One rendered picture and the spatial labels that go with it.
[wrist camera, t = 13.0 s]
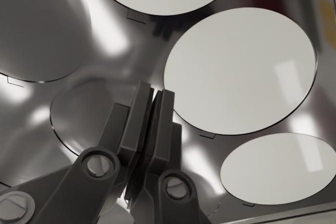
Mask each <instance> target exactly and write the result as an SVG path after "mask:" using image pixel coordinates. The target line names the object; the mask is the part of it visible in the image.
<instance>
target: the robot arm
mask: <svg viewBox="0 0 336 224"><path fill-rule="evenodd" d="M151 85H152V84H150V83H148V82H145V81H142V80H140V81H139V83H138V86H137V89H136V91H135V94H134V97H133V99H132V102H131V105H130V107H129V106H126V105H123V104H120V103H117V102H114V103H113V105H112V108H111V110H110V112H109V115H108V117H107V120H106V122H105V125H104V127H103V130H102V132H101V134H100V137H99V139H98V142H97V144H96V146H94V147H89V148H87V149H85V150H84V151H83V152H82V153H81V154H80V155H79V156H78V157H77V159H76V160H75V162H74V163H73V164H72V165H69V166H66V167H64V168H61V169H58V170H56V171H53V172H50V173H48V174H45V175H42V176H40V177H37V178H34V179H32V180H29V181H26V182H24V183H21V184H18V185H16V186H13V187H10V188H8V189H5V190H3V191H1V192H0V224H97V223H98V220H99V218H100V216H101V215H102V214H104V213H106V212H108V211H109V210H111V209H113V208H114V206H115V203H116V201H117V199H118V198H119V199H120V198H121V196H122V194H123V191H124V189H125V187H126V190H125V195H124V200H127V201H128V203H127V207H126V209H128V210H129V213H130V215H131V216H132V218H133V220H134V221H133V224H212V223H211V221H210V220H209V219H208V217H207V216H206V215H205V214H204V212H203V211H202V210H201V209H200V206H199V200H198V195H197V189H196V186H195V184H194V182H193V180H192V179H191V178H190V177H189V176H188V175H187V174H186V173H184V172H182V171H181V163H182V131H183V127H182V124H180V123H177V122H174V121H173V115H174V102H175V92H173V91H170V90H167V89H165V88H163V90H162V91H161V90H158V91H157V93H156V95H155V97H154V99H153V96H154V91H155V89H154V88H152V87H151Z"/></svg>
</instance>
